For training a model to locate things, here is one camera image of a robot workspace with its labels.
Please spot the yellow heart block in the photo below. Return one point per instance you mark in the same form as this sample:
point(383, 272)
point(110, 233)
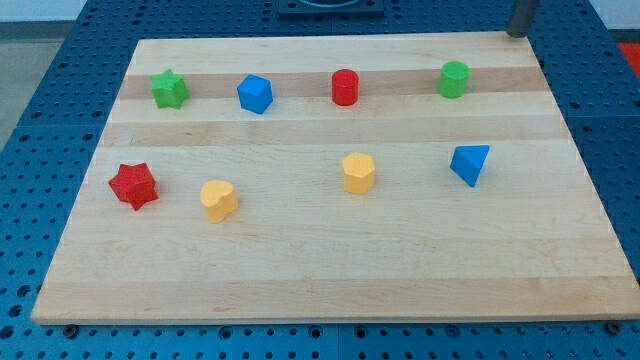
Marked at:
point(219, 198)

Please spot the yellow hexagon block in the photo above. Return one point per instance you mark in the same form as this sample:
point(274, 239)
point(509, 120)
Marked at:
point(358, 173)

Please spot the blue cube block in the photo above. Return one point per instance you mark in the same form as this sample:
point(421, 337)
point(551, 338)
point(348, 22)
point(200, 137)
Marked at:
point(255, 94)

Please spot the green star block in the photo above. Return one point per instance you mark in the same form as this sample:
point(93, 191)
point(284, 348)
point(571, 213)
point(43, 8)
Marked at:
point(169, 90)

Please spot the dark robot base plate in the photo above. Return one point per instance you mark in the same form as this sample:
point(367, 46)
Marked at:
point(298, 8)

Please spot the green cylinder block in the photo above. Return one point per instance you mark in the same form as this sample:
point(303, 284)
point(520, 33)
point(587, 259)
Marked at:
point(453, 79)

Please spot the red star block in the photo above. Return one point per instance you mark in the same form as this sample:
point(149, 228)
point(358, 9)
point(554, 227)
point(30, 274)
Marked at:
point(134, 184)

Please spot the blue triangular prism block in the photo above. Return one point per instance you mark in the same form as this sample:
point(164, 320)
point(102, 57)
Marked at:
point(468, 161)

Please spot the wooden board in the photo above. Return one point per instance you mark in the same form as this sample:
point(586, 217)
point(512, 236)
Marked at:
point(530, 242)

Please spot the grey cylindrical robot stylus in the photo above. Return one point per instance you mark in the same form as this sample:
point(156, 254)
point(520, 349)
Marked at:
point(522, 16)

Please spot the red cylinder block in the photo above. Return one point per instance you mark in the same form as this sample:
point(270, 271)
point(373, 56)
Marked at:
point(345, 87)

